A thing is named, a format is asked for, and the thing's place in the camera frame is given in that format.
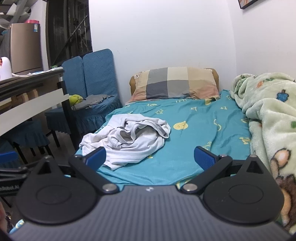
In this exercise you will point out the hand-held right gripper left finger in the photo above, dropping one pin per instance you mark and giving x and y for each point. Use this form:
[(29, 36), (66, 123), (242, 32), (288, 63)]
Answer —
[(96, 158)]

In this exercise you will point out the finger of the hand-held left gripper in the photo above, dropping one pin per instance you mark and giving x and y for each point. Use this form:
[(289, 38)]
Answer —
[(9, 160)]

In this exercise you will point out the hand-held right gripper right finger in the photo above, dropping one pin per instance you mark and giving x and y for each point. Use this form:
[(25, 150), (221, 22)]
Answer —
[(205, 160)]

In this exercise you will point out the white shirt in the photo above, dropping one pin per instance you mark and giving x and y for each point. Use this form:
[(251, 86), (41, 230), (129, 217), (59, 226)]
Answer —
[(134, 148)]

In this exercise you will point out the blue covered chair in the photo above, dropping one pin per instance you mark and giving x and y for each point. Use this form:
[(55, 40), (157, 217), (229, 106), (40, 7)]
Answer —
[(27, 136), (99, 74), (71, 71)]

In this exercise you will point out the teal printed bedsheet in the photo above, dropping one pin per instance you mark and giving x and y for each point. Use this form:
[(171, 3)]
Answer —
[(196, 115)]

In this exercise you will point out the grey cloth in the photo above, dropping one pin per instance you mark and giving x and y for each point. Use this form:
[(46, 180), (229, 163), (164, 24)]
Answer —
[(94, 100)]

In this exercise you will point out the green plush toy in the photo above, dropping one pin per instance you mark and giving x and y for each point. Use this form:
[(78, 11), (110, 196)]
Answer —
[(75, 99)]

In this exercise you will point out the dark table with white edge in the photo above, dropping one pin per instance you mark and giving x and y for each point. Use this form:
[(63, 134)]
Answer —
[(34, 102)]

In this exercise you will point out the green printed fleece blanket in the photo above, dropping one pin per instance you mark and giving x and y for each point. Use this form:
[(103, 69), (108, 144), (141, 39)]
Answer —
[(272, 120)]

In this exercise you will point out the brown cushion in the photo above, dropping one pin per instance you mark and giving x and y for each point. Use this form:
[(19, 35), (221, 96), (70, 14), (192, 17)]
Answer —
[(132, 87)]

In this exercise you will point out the checked pillow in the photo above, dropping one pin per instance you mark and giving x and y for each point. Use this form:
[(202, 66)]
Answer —
[(173, 83)]

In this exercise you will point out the papers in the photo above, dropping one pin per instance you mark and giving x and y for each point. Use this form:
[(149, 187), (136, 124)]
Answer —
[(27, 73)]

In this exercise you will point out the white round appliance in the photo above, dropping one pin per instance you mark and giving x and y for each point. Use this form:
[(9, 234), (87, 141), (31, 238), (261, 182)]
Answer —
[(5, 68)]

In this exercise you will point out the beige refrigerator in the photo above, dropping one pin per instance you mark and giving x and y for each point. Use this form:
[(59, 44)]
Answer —
[(25, 46)]

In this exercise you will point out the dark door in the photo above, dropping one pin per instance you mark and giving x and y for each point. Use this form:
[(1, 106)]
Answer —
[(69, 30)]

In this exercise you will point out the pink lid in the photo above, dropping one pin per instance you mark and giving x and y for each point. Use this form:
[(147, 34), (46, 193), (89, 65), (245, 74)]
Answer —
[(32, 21)]

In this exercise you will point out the framed wall picture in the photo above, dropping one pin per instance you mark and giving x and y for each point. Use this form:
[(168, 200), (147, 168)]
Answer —
[(246, 2)]

